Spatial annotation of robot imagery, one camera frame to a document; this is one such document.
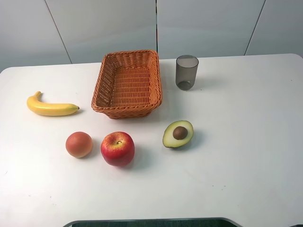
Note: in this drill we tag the orange round fruit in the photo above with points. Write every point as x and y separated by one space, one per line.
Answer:
79 144

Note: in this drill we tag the orange wicker basket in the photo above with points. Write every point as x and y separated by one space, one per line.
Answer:
128 84

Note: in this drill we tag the halved avocado with pit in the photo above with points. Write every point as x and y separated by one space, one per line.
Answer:
178 134

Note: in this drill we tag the red apple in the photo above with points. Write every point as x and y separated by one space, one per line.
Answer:
118 149

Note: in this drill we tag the grey translucent plastic cup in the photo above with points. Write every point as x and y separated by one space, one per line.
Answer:
186 70

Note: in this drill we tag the yellow banana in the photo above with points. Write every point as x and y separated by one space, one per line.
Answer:
49 109

